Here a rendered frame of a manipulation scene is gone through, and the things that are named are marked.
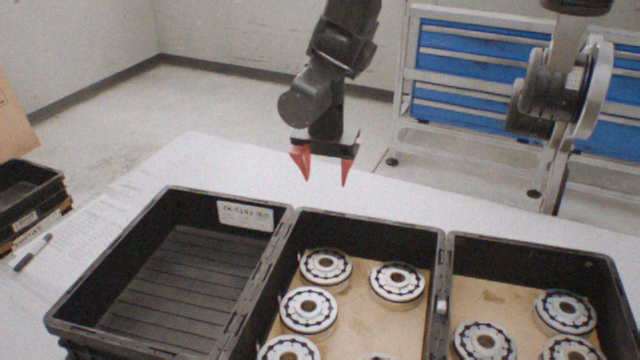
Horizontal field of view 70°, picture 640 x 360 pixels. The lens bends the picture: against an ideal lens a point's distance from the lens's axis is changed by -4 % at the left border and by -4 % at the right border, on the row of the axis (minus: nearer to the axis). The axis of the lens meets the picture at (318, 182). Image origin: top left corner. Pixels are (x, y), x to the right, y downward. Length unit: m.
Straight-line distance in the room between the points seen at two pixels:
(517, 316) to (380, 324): 0.25
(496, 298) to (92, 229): 1.02
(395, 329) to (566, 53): 0.61
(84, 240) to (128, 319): 0.47
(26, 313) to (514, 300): 1.03
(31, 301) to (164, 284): 0.38
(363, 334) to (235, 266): 0.30
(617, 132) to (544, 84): 1.68
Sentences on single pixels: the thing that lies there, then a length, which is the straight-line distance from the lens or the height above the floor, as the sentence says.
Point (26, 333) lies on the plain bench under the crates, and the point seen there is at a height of 0.70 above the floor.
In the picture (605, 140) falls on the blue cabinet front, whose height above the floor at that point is 0.40.
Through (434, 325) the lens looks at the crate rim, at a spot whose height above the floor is 0.93.
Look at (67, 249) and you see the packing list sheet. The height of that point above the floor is 0.70.
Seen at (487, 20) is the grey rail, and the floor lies 0.91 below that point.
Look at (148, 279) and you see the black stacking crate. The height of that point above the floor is 0.83.
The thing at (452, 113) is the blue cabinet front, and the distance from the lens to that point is 2.69.
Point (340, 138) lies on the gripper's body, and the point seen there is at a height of 1.15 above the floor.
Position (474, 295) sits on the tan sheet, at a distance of 0.96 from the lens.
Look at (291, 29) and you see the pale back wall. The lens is 3.85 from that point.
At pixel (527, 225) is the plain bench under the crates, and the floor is 0.70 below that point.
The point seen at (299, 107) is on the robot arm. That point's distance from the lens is 0.63.
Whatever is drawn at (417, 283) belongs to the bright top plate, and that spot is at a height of 0.86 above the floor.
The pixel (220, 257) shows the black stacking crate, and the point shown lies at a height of 0.83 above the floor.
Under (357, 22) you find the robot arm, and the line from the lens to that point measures 0.63.
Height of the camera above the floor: 1.50
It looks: 34 degrees down
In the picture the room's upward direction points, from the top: straight up
